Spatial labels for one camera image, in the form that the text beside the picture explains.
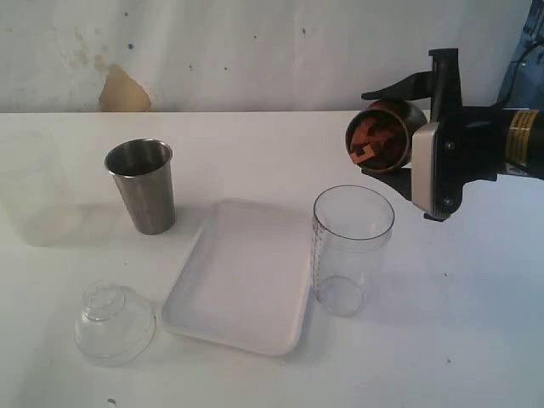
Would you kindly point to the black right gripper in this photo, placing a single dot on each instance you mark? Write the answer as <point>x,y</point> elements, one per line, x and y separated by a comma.
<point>468,144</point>

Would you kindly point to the brown wooden cup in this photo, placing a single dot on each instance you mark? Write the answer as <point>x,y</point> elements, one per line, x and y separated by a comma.
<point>379,138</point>

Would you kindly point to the stainless steel cup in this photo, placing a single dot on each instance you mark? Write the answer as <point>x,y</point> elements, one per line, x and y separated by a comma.
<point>141,170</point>

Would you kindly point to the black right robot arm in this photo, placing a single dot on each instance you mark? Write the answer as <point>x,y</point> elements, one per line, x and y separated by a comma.
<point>524,139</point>

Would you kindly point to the clear plastic shaker cup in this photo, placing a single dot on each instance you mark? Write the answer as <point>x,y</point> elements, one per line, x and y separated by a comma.
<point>352,226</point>

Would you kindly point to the clear plastic shaker lid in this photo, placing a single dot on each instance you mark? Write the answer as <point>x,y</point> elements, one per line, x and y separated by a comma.
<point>115,325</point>

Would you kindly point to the white rectangular tray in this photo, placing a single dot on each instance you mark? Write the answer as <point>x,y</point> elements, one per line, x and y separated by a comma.
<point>245,283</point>

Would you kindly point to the translucent plastic container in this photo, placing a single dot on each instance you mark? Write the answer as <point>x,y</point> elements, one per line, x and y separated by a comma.
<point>33,190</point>

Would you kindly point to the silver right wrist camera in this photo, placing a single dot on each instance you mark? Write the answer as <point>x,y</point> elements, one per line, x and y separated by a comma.
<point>422,167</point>

